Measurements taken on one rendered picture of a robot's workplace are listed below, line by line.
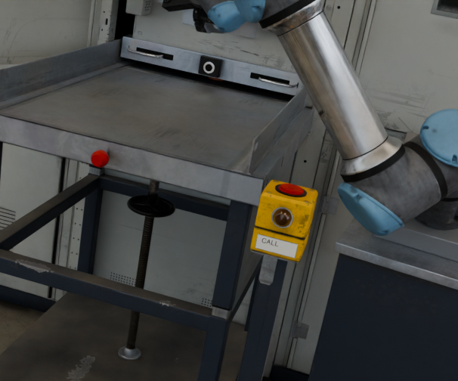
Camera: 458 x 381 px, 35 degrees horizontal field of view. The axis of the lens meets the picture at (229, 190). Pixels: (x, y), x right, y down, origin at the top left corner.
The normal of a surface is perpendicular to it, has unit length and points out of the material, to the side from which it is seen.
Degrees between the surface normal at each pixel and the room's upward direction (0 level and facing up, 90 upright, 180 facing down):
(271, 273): 90
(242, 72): 90
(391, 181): 79
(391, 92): 90
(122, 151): 90
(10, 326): 0
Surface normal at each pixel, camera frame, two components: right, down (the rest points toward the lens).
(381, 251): 0.17, -0.93
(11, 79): 0.95, 0.24
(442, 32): -0.25, 0.29
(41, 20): 0.74, 0.34
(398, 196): 0.18, 0.11
